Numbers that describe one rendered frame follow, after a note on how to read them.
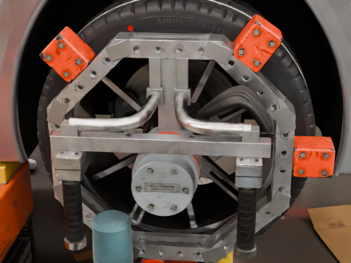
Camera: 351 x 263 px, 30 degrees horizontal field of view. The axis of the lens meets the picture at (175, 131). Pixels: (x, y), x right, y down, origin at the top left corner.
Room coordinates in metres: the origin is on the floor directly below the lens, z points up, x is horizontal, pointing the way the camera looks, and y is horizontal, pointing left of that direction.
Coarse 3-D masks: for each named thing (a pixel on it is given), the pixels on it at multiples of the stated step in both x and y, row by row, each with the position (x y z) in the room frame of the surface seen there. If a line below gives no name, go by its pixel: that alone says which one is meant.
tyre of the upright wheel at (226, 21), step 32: (128, 0) 1.51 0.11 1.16; (160, 0) 1.44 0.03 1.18; (192, 0) 1.43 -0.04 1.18; (224, 0) 1.50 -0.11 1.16; (96, 32) 1.41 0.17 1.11; (160, 32) 1.40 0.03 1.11; (192, 32) 1.39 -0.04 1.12; (224, 32) 1.38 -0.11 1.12; (288, 64) 1.38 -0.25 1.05; (288, 96) 1.37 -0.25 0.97
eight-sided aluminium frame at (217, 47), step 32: (128, 32) 1.38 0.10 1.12; (96, 64) 1.33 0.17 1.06; (224, 64) 1.30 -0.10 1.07; (64, 96) 1.33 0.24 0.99; (288, 128) 1.28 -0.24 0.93; (288, 160) 1.29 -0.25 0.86; (288, 192) 1.29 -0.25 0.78; (256, 224) 1.29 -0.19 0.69; (160, 256) 1.31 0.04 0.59; (192, 256) 1.31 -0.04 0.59; (224, 256) 1.30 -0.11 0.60
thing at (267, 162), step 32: (128, 96) 1.43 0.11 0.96; (192, 96) 1.41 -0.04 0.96; (96, 160) 1.52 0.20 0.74; (128, 160) 1.43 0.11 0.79; (96, 192) 1.42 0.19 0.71; (128, 192) 1.52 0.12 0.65; (224, 192) 1.53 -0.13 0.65; (160, 224) 1.42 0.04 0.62; (192, 224) 1.41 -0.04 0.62; (224, 224) 1.38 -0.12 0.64
